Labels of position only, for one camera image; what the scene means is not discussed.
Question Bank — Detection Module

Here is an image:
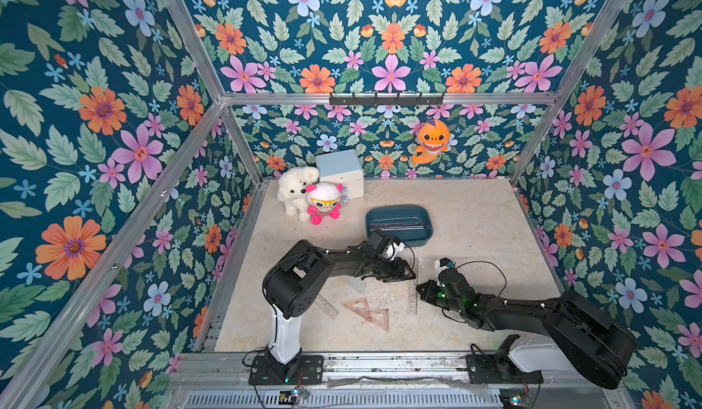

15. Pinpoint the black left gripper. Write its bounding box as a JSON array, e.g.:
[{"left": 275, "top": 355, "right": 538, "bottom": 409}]
[{"left": 368, "top": 256, "right": 416, "bottom": 284}]

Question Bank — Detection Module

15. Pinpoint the clear stencil ruler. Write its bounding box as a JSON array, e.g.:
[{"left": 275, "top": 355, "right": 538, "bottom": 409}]
[{"left": 408, "top": 257, "right": 419, "bottom": 316}]

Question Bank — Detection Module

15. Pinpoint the teal plastic storage box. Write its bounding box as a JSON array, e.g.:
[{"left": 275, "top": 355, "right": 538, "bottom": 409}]
[{"left": 365, "top": 204, "right": 433, "bottom": 247}]

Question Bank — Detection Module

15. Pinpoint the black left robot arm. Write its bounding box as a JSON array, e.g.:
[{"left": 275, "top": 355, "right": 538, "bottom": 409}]
[{"left": 261, "top": 232, "right": 416, "bottom": 368}]

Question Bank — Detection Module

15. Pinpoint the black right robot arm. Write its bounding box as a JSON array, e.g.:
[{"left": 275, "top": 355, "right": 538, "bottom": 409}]
[{"left": 416, "top": 277, "right": 636, "bottom": 390}]

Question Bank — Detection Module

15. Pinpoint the white blue storage box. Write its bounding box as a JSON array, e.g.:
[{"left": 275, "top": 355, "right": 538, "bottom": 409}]
[{"left": 316, "top": 149, "right": 365, "bottom": 200}]

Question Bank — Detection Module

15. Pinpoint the clear protractor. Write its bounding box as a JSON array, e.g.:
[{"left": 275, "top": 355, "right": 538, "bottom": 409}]
[{"left": 345, "top": 277, "right": 367, "bottom": 293}]

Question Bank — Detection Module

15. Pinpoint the pink triangle set square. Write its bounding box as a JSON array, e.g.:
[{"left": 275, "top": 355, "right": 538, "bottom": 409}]
[{"left": 343, "top": 297, "right": 372, "bottom": 322}]

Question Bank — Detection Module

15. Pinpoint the pink small triangle square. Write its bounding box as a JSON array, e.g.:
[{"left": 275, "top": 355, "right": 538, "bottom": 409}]
[{"left": 366, "top": 308, "right": 389, "bottom": 332}]

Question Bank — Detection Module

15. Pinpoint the clear short ruler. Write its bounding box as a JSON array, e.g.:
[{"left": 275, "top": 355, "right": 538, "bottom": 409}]
[{"left": 314, "top": 296, "right": 339, "bottom": 320}]

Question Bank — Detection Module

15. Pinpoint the pink white plush doll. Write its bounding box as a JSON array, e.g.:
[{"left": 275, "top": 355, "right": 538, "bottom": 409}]
[{"left": 305, "top": 181, "right": 344, "bottom": 225}]

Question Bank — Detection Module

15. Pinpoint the white fluffy plush dog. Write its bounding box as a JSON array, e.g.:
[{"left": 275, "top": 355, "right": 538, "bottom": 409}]
[{"left": 276, "top": 167, "right": 320, "bottom": 222}]

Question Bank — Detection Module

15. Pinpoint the orange shark plush toy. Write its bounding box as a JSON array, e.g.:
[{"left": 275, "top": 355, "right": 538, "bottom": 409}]
[{"left": 411, "top": 120, "right": 451, "bottom": 166}]

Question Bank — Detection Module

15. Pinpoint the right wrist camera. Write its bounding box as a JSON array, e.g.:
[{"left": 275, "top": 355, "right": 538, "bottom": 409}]
[{"left": 434, "top": 257, "right": 467, "bottom": 289}]

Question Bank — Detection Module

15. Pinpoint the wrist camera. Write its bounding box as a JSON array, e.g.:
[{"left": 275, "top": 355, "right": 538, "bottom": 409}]
[
  {"left": 434, "top": 257, "right": 467, "bottom": 289},
  {"left": 367, "top": 230, "right": 407, "bottom": 261}
]

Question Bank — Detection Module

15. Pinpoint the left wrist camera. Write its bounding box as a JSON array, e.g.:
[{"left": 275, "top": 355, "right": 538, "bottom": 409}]
[{"left": 367, "top": 230, "right": 407, "bottom": 261}]

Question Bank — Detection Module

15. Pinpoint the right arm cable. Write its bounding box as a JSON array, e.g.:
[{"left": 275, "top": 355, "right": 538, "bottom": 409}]
[{"left": 454, "top": 259, "right": 509, "bottom": 297}]

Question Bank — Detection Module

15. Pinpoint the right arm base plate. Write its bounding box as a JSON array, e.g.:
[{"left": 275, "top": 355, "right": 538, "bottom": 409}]
[{"left": 465, "top": 353, "right": 543, "bottom": 385}]

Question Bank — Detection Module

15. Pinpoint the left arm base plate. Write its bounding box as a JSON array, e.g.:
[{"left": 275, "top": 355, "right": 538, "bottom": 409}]
[{"left": 249, "top": 352, "right": 325, "bottom": 386}]

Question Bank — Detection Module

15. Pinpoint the black wall hook rail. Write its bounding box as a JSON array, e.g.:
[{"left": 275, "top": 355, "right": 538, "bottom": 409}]
[{"left": 328, "top": 93, "right": 445, "bottom": 107}]

